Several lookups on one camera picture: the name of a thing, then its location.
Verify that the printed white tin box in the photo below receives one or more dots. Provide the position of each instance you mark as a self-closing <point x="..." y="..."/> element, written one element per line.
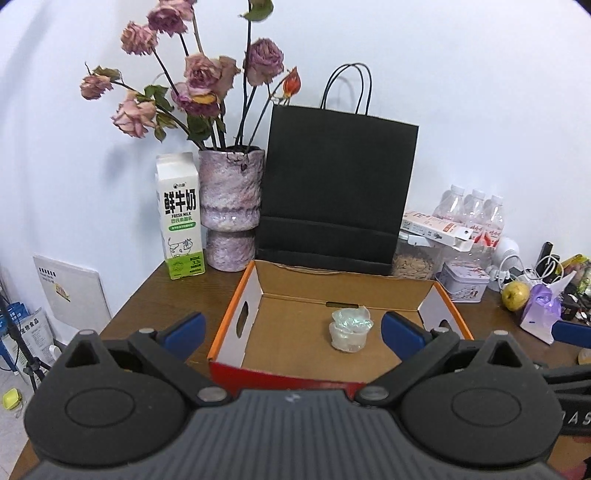
<point x="463" y="281"/>

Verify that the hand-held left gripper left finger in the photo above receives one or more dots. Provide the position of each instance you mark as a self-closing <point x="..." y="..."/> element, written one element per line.
<point x="184" y="332"/>

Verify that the dried pink rose bouquet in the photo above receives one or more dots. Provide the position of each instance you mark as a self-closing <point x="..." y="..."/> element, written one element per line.
<point x="203" y="74"/>

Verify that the black tripod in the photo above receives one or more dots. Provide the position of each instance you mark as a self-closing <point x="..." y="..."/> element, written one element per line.
<point x="27" y="364"/>

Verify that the yellow snack packet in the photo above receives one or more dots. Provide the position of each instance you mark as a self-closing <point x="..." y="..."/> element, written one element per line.
<point x="577" y="264"/>

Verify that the yellow green small item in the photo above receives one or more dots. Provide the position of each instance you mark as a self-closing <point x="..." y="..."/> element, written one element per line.
<point x="11" y="399"/>

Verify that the white flat board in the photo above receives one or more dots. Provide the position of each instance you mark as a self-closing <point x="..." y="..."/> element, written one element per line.
<point x="69" y="290"/>

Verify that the iridescent clear plastic cup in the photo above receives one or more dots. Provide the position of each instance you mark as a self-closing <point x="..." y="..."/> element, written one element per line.
<point x="348" y="334"/>

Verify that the black upright gadget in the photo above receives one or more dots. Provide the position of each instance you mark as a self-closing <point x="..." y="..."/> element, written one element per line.
<point x="547" y="251"/>

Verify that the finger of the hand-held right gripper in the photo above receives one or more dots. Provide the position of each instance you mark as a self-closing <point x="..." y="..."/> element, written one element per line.
<point x="572" y="334"/>

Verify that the clear jar of seeds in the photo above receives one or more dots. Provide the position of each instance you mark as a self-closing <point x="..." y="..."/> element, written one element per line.
<point x="415" y="263"/>

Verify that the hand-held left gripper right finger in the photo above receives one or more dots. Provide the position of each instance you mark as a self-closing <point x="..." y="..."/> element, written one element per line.
<point x="402" y="333"/>

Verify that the purple gift box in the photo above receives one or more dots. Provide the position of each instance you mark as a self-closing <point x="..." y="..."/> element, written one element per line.
<point x="540" y="307"/>

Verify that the black paper bag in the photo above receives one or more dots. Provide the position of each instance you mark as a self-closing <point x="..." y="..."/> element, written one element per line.
<point x="332" y="184"/>

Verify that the long white carton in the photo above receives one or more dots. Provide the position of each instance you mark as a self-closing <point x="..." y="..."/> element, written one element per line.
<point x="434" y="227"/>

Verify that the mottled purple ceramic vase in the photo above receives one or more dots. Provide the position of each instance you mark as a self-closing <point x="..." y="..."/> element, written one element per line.
<point x="231" y="194"/>

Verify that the white green milk carton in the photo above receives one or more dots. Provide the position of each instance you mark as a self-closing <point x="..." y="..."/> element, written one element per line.
<point x="180" y="217"/>

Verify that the blue white packets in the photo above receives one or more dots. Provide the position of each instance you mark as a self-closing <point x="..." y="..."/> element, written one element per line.
<point x="27" y="332"/>

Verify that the green apple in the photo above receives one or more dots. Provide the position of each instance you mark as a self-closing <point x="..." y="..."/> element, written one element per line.
<point x="515" y="296"/>

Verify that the white round device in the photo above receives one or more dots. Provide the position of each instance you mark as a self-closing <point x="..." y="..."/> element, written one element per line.
<point x="508" y="249"/>

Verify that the cardboard box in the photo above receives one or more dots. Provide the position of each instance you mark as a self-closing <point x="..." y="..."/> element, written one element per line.
<point x="295" y="332"/>

